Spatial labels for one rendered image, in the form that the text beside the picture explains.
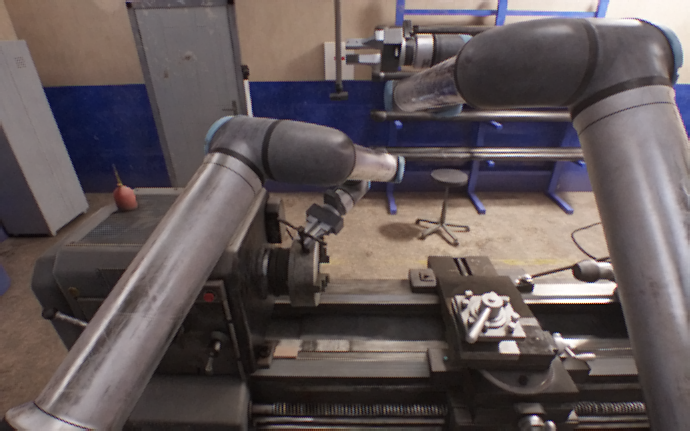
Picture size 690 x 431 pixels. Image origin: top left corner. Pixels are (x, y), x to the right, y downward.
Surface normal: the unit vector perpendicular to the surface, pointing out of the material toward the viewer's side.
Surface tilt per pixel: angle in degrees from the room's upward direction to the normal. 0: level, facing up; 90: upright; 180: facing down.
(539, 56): 76
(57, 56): 90
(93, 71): 90
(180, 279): 64
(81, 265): 45
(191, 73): 90
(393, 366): 36
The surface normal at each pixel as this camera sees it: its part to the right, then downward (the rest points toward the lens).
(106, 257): -0.02, -0.27
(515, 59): -0.63, 0.14
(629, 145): -0.71, -0.11
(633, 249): -0.95, 0.00
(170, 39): -0.01, 0.48
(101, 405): 0.72, -0.13
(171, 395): -0.01, -0.48
